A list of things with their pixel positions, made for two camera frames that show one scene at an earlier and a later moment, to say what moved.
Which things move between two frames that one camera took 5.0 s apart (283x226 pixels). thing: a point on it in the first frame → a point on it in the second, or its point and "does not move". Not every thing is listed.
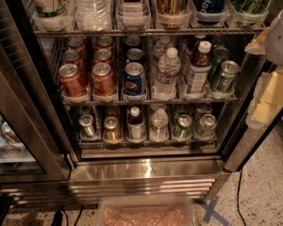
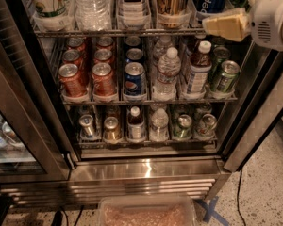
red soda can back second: (105, 42) does not move
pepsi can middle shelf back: (133, 40) does not move
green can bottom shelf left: (183, 128) does not move
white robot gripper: (280, 37) → (266, 16)
